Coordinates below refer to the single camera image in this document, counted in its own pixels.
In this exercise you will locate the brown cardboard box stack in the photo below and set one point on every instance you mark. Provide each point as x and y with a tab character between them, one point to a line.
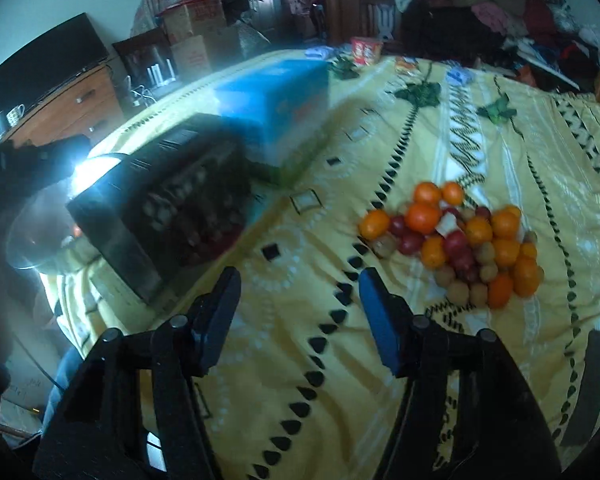
200	39

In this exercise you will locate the small orange tangerine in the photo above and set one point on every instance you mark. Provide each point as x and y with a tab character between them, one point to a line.
505	224
374	224

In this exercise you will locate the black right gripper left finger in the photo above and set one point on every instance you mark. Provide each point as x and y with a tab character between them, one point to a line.
182	349

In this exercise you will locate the dark green leaf vegetable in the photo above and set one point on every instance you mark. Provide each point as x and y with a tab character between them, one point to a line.
343	68

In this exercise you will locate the wooden wardrobe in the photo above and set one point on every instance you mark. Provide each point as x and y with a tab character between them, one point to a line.
347	19

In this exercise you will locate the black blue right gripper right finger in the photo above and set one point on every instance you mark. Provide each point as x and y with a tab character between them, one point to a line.
415	348

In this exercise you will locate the wooden drawer dresser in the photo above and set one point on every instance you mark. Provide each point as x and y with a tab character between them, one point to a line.
87	105

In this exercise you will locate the green leafy vegetable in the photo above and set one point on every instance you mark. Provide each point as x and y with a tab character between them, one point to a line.
498	111
421	95

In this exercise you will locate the red cherry tomato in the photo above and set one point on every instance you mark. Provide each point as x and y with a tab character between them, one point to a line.
410	243

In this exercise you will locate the clear glass bowl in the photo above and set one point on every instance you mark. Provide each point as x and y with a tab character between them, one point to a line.
43	236

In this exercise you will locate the red snack box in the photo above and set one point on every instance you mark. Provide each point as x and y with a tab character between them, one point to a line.
366	51

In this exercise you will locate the black flat television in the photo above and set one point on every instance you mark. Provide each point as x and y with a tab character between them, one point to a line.
49	61

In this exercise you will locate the green leafy vegetable right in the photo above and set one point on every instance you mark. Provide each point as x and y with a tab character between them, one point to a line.
498	111

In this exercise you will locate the pile of clothes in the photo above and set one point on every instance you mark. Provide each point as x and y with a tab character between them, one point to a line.
539	41

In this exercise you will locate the yellow patterned bed sheet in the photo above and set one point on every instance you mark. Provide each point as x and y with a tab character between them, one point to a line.
300	392

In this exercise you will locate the white mug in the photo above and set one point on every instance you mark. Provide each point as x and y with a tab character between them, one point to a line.
15	115

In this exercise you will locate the blue cardboard box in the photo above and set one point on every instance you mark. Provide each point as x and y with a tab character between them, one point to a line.
281	112

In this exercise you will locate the black crate basket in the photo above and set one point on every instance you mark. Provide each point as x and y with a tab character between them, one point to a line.
178	201

